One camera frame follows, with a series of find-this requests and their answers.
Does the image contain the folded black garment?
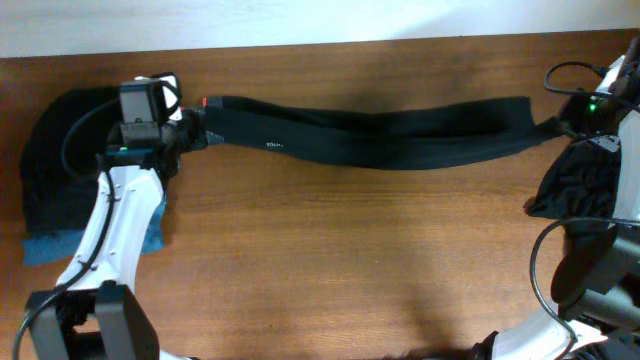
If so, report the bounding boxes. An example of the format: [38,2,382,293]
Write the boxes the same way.
[20,87,122,233]

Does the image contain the folded blue jeans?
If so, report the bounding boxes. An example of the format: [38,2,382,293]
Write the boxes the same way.
[21,197,167,266]

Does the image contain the black shirt with logo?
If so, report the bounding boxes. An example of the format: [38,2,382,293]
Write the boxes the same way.
[524,138,621,219]

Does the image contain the black leggings red-grey waistband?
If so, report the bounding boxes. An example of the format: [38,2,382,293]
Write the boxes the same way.
[203,96,561,170]

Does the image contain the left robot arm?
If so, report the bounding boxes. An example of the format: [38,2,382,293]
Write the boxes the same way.
[17,72,208,359]

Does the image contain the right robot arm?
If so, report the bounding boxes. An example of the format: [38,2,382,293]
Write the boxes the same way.
[468,39,639,359]

